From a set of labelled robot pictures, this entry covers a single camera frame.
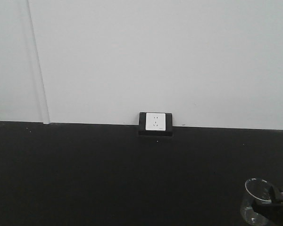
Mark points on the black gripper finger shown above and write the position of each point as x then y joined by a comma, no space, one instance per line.
273,209

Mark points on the clear glass beaker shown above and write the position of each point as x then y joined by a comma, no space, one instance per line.
256,189

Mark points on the black socket housing box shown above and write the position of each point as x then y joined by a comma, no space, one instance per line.
167,133

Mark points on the white wall power socket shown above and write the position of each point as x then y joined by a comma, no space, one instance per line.
155,122

